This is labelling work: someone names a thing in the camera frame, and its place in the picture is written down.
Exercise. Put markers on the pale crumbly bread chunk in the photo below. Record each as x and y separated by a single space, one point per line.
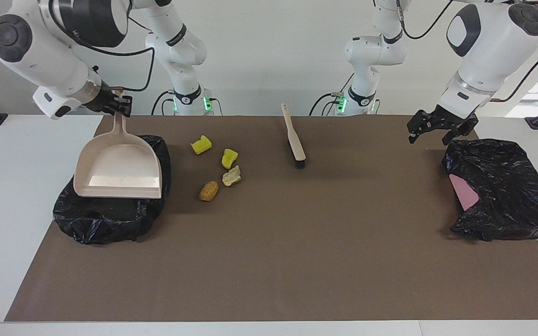
231 176

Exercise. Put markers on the pink plastic bin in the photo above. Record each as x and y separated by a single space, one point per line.
464 191

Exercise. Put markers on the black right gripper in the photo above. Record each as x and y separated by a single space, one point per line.
101 101

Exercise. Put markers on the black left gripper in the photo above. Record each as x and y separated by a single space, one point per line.
446 121

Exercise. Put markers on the brown bread roll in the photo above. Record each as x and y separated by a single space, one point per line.
208 191

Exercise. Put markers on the brown table mat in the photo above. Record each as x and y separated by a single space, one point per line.
250 289

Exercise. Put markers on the black bag over pink bin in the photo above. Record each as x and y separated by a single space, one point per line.
507 186

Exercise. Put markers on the black bag lined bin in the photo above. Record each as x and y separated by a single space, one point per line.
110 219

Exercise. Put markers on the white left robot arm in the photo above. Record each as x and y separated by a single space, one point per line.
493 46

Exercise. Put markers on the notched yellow sponge piece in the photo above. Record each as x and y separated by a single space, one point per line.
201 145

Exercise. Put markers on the beige plastic dustpan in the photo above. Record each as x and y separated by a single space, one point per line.
119 163

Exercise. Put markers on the beige brush with black bristles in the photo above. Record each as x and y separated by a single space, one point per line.
297 144

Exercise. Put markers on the curved yellow sponge piece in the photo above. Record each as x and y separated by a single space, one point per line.
229 159

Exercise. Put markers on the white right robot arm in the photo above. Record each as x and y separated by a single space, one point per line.
40 51

